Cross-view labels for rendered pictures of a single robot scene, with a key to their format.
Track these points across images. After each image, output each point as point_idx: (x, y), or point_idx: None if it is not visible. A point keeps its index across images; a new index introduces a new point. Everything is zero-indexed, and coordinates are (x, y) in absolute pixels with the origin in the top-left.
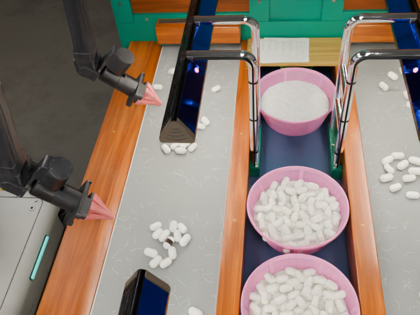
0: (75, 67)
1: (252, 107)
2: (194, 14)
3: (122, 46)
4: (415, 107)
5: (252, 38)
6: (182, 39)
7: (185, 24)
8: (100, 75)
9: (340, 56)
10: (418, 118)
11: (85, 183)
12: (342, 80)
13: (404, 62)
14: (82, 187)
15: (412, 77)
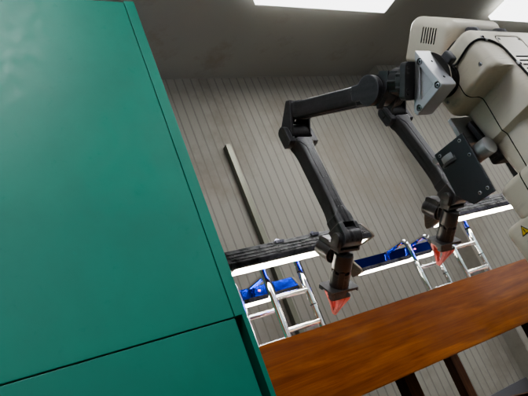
0: (359, 228)
1: (311, 289)
2: (272, 242)
3: (262, 357)
4: (281, 288)
5: (266, 272)
6: (293, 247)
7: (274, 253)
8: (350, 252)
9: (245, 309)
10: (288, 287)
11: (430, 237)
12: (262, 311)
13: (251, 297)
14: (434, 239)
15: (262, 291)
